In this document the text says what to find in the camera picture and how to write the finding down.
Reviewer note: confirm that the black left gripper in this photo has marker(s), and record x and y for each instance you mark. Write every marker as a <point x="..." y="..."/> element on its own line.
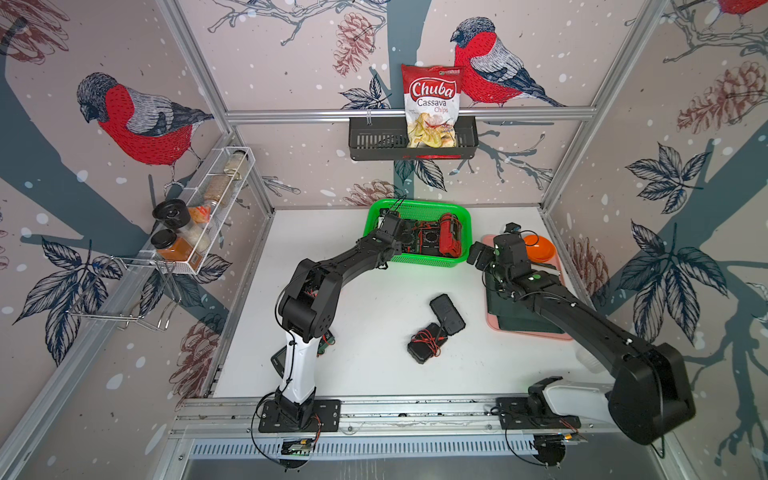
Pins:
<point x="397" y="248"/>

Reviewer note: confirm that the Chuba cassava chips bag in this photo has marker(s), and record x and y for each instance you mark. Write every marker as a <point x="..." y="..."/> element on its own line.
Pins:
<point x="431" y="105"/>

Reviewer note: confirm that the green multimeter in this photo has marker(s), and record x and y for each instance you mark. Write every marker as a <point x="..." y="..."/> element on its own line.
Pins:
<point x="278" y="360"/>

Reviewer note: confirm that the green plastic basket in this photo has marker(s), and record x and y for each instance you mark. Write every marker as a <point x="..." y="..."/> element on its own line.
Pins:
<point x="423" y="211"/>

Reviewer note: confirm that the black multimeter face down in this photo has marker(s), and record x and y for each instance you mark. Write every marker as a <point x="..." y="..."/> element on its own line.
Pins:
<point x="408" y="236"/>

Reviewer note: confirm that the black lid spice jar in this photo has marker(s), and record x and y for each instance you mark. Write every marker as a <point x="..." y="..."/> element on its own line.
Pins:
<point x="174" y="214"/>

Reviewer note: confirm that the red black large multimeter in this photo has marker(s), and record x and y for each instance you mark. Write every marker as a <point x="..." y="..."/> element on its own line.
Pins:
<point x="428" y="237"/>

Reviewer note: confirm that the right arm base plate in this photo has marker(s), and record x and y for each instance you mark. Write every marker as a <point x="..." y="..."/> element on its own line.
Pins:
<point x="523" y="412"/>

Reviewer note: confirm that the pink tray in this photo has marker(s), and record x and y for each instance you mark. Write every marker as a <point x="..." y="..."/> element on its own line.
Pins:
<point x="503" y="315"/>

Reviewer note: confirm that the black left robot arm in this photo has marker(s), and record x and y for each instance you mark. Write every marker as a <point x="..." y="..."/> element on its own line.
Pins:
<point x="307" y="307"/>

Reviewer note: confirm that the orange spice jar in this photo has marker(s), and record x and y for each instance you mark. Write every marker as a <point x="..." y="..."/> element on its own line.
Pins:
<point x="170" y="246"/>

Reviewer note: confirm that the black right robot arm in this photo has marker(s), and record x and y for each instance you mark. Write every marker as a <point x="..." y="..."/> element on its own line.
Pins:
<point x="651" y="393"/>

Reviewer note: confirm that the white wire spice rack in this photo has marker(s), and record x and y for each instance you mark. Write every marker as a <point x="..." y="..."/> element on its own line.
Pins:
<point x="209" y="203"/>

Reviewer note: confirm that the orange bowl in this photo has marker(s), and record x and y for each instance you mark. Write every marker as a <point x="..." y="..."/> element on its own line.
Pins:
<point x="539" y="249"/>

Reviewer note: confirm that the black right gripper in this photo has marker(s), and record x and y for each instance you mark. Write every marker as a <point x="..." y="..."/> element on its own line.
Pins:
<point x="476" y="247"/>

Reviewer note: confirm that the wire hook rack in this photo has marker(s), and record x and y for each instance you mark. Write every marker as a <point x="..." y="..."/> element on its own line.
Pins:
<point x="131" y="291"/>

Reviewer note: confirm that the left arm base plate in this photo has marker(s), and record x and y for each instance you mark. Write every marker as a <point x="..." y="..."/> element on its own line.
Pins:
<point x="285" y="417"/>

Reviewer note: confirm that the black wall basket shelf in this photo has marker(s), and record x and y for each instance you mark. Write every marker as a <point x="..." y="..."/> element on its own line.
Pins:
<point x="388" y="138"/>

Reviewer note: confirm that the black case with leads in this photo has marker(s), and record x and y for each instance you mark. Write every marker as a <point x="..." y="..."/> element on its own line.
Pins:
<point x="427" y="343"/>

